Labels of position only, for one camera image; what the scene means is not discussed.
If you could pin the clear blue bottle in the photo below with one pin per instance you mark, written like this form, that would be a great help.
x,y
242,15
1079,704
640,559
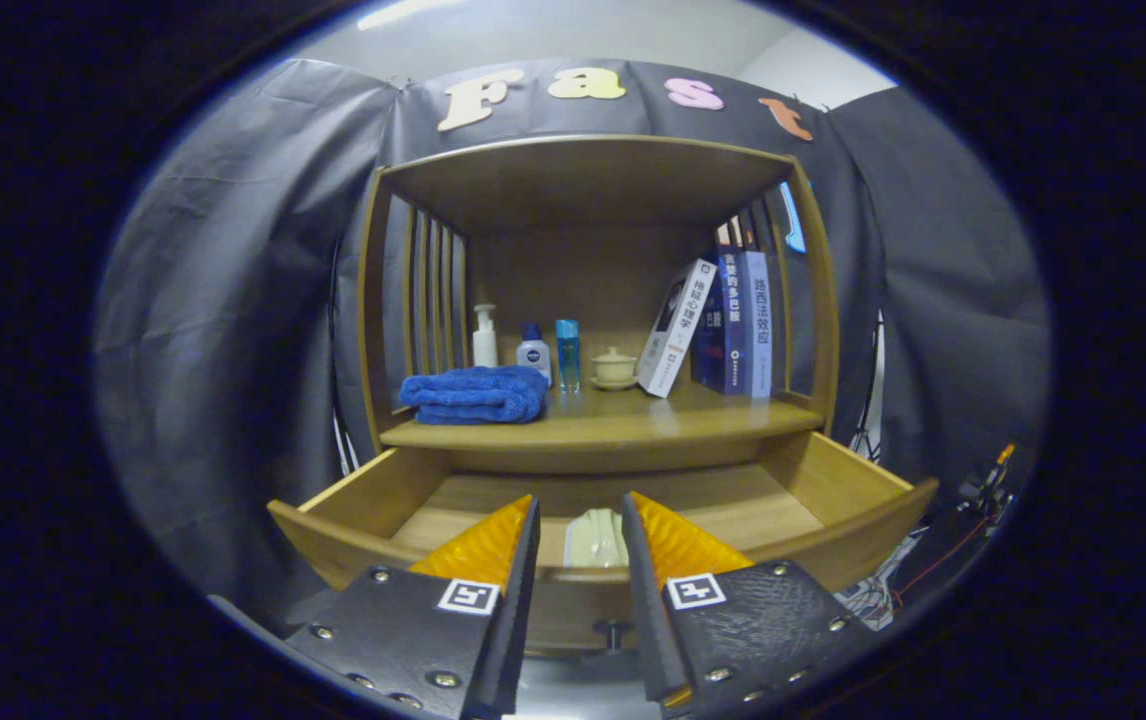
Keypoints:
x,y
568,355

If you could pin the wooden countertop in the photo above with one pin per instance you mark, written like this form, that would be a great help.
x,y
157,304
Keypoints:
x,y
633,415

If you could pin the black and orange equipment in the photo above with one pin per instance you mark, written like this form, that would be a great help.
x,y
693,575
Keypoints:
x,y
983,490

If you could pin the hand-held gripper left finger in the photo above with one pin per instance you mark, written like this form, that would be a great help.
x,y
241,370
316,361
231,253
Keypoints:
x,y
518,620

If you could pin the white book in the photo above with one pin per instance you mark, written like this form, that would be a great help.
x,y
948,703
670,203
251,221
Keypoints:
x,y
673,330

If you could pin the dark blue book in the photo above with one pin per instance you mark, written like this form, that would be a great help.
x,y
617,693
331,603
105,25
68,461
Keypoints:
x,y
728,330

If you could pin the cream lidded teacup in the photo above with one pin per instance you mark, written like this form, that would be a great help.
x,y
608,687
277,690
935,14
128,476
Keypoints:
x,y
615,368

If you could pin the pale lavender book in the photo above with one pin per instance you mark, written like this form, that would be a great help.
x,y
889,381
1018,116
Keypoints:
x,y
759,320

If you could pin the white pump bottle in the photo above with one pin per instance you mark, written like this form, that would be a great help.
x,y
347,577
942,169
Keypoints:
x,y
485,345

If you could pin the blue folded towel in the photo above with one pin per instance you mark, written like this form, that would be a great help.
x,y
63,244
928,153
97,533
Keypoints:
x,y
473,395

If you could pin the wooden cabinet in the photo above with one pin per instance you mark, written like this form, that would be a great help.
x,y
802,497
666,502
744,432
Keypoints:
x,y
583,190

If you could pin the white bottle with blue cap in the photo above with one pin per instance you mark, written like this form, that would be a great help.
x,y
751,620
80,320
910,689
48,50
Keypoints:
x,y
534,358

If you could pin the wooden drawer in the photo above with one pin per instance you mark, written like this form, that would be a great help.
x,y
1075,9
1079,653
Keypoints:
x,y
813,500

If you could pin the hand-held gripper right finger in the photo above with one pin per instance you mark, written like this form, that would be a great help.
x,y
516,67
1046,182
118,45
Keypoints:
x,y
643,620

